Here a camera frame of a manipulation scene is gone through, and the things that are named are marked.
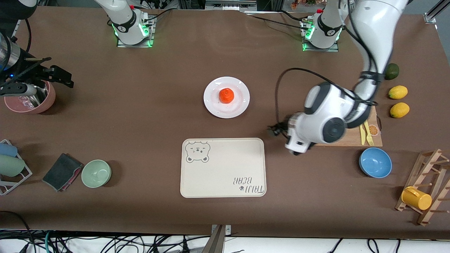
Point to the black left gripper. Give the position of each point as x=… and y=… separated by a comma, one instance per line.
x=280, y=130

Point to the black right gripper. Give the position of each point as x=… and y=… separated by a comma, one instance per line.
x=39, y=72

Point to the orange mandarin fruit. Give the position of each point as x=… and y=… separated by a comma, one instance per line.
x=226, y=95

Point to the white round plate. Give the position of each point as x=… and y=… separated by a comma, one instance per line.
x=214, y=105

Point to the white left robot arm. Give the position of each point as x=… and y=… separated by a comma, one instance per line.
x=372, y=28

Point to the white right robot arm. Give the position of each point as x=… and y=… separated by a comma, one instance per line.
x=123, y=21

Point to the pink bowl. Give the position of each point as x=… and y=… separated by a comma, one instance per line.
x=49, y=102

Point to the steel ladle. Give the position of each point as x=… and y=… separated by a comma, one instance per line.
x=38, y=98

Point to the clear crumpled plastic wrap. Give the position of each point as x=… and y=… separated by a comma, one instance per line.
x=23, y=102

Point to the cream bear print tray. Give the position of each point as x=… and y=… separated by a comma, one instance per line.
x=221, y=168

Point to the yellow plastic knife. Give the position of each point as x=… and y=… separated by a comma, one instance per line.
x=362, y=137

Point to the pale blue cup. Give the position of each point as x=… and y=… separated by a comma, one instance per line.
x=7, y=150

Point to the yellow plastic fork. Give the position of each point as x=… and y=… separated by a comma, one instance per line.
x=369, y=137

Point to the dark grey folded cloth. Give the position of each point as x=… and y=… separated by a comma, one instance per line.
x=61, y=172

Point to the wooden orange slice toy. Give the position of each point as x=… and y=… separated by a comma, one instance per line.
x=373, y=130

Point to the pale green cup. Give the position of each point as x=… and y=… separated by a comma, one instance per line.
x=10, y=166

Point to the bamboo cutting board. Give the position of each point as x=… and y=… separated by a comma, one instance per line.
x=377, y=141

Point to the pale green bowl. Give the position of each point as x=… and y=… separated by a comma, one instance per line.
x=96, y=173

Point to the blue plastic bowl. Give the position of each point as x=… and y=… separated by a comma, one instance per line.
x=375, y=162

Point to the yellow lemon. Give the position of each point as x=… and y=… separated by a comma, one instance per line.
x=398, y=92
x=399, y=110

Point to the dark green lime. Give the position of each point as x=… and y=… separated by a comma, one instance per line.
x=392, y=71

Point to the yellow plastic mug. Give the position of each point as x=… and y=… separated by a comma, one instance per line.
x=418, y=199

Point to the wooden peg drying rack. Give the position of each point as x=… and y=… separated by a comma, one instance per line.
x=437, y=182

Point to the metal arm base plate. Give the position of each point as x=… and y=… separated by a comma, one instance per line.
x=306, y=47
x=150, y=38

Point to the aluminium frame structure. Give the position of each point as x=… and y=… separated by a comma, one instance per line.
x=230, y=4

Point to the aluminium frame profile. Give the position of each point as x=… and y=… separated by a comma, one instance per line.
x=436, y=12

